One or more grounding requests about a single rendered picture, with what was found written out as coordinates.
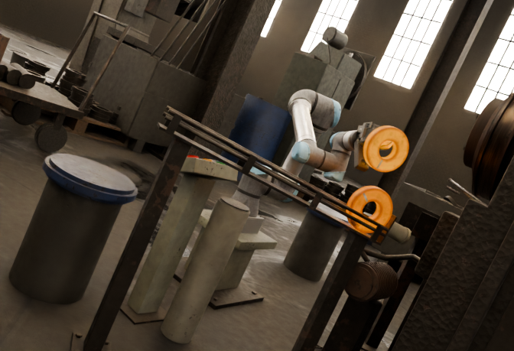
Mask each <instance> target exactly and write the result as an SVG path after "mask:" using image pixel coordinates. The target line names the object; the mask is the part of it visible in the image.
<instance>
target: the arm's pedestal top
mask: <svg viewBox="0 0 514 351"><path fill-rule="evenodd" d="M211 212H212V210H203V211H202V213H201V215H200V218H199V220H198V223H199V224H200V225H202V226H203V227H204V228H206V226H207V223H208V221H209V219H210V214H211ZM277 243H278V242H276V241H275V240H274V239H272V238H270V237H269V236H267V235H266V234H264V233H263V232H261V231H259V233H258V234H251V233H241V234H240V236H239V238H238V240H237V243H236V245H235V247H234V248H235V249H237V250H250V249H275V247H276V245H277Z"/></svg>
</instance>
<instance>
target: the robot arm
mask: <svg viewBox="0 0 514 351"><path fill-rule="evenodd" d="M288 111H289V113H290V115H291V116H292V120H293V125H294V134H295V139H296V142H295V143H294V146H293V148H292V149H291V151H290V153H289V155H288V156H287V158H286V160H285V162H284V164H283V165H282V167H281V168H283V169H284V170H286V171H288V172H290V173H291V174H293V175H295V176H297V177H298V175H299V174H300V172H301V169H302V168H303V166H304V165H305V164H306V165H308V166H311V167H314V168H317V169H318V170H320V171H324V177H325V178H327V179H328V180H332V181H336V182H341V181H342V180H343V176H344V174H345V172H346V167H347V165H348V161H349V159H350V155H351V151H354V167H355V168H356V169H358V170H361V171H364V172H365V171H367V170H368V169H369V165H368V164H367V163H366V161H365V158H364V156H363V146H364V142H365V140H366V138H367V137H368V135H369V134H370V133H371V132H372V131H373V130H374V129H376V128H378V127H381V126H380V125H376V124H373V123H372V122H365V123H363V125H359V127H358V129H357V130H356V131H349V132H338V133H336V134H334V135H332V136H331V138H330V146H331V148H332V149H331V152H327V151H324V150H322V149H319V148H317V144H316V143H317V141H318V139H319V137H320V136H321V134H322V133H323V132H327V130H328V128H329V127H330V128H333V127H335V126H336V125H337V123H338V122H339V119H340V113H341V107H340V104H339V103H338V102H337V101H335V100H333V99H330V98H328V97H326V96H323V95H321V94H319V93H316V92H315V91H313V90H309V89H303V90H300V91H297V92H296V93H295V94H294V95H292V97H291V98H290V99H289V102H288ZM367 124H369V125H367ZM392 143H393V141H385V142H384V143H382V145H381V146H380V149H379V150H380V151H387V150H389V148H391V146H392ZM251 172H252V173H254V174H257V175H259V176H260V177H262V178H264V179H266V180H268V181H270V182H271V183H273V184H275V185H277V186H279V187H281V188H282V189H284V190H286V191H288V192H290V193H293V194H294V195H295V196H296V195H297V194H298V190H296V189H294V188H292V187H290V186H288V185H287V184H284V183H282V182H281V181H280V180H277V179H275V178H273V177H271V176H270V175H268V174H266V173H264V172H262V171H260V170H259V169H257V168H255V167H252V169H251ZM261 195H265V196H267V197H271V198H273V199H276V200H278V201H282V202H286V203H287V202H290V201H292V199H290V198H289V197H287V196H285V195H283V194H281V193H279V192H277V191H276V190H273V189H272V188H270V187H267V186H265V185H264V184H262V183H260V182H258V181H257V180H254V179H252V178H251V177H249V176H246V175H245V174H243V175H242V178H241V180H240V182H239V186H238V187H237V190H236V192H235V193H234V194H233V195H232V196H231V199H234V200H237V201H239V202H240V203H242V204H244V205H246V206H247V207H248V208H249V211H250V214H249V216H250V217H257V215H258V213H259V200H260V197H261Z"/></svg>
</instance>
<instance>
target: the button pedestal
mask: <svg viewBox="0 0 514 351"><path fill-rule="evenodd" d="M181 173H184V175H183V177H182V179H181V182H180V183H179V186H178V188H177V190H176V193H175V195H174V197H173V200H172V201H171V205H170V206H169V208H168V211H167V213H166V215H165V217H164V220H163V222H162V224H161V227H160V229H159V231H158V234H157V235H156V238H155V240H154V243H153V245H152V247H151V250H150V252H149V253H148V257H147V258H146V260H145V263H144V265H143V267H142V270H141V272H140V274H139V276H138V279H137V281H136V283H135V286H134V288H133V290H132V292H131V295H130V296H126V297H125V299H124V301H123V302H122V306H121V307H120V309H119V310H120V311H121V312H122V313H123V314H124V315H125V316H126V317H127V318H128V319H129V320H130V321H131V322H132V323H133V324H134V325H136V324H142V323H153V322H159V321H164V318H165V316H166V314H167V312H166V311H165V310H164V309H163V308H162V307H161V306H160V305H161V302H162V300H163V298H164V296H165V293H166V291H167V289H168V286H169V284H170V283H171V280H172V278H173V276H174V273H175V271H176V269H177V267H178V264H179V262H180V260H181V258H182V255H183V254H184V251H185V249H186V247H187V244H188V242H189V240H190V237H191V236H192V233H193V231H194V229H195V226H196V224H197V222H198V220H199V218H200V215H201V213H202V211H203V208H204V207H205V204H206V202H207V200H208V198H209V195H210V193H211V191H212V189H213V186H214V184H215V182H216V181H215V180H214V179H216V180H229V181H237V176H238V171H237V170H236V169H234V168H232V167H230V166H227V165H224V164H218V163H215V162H212V161H206V160H203V159H199V158H188V157H186V160H185V162H184V164H183V167H182V168H181Z"/></svg>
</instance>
